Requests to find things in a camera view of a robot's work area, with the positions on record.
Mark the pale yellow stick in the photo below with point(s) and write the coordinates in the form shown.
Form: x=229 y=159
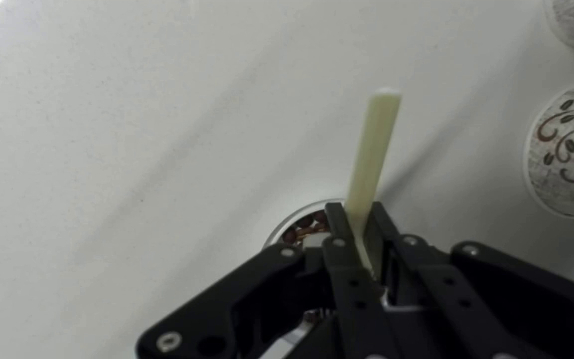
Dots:
x=374 y=145

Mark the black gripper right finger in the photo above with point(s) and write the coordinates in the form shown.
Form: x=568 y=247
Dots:
x=498 y=305

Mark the brown coffee beans pile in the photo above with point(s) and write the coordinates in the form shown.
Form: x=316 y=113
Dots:
x=302 y=229

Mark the white round plastic lid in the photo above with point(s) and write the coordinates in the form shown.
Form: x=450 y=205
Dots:
x=279 y=229

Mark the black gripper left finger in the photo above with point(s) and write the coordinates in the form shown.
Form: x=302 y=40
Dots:
x=267 y=299

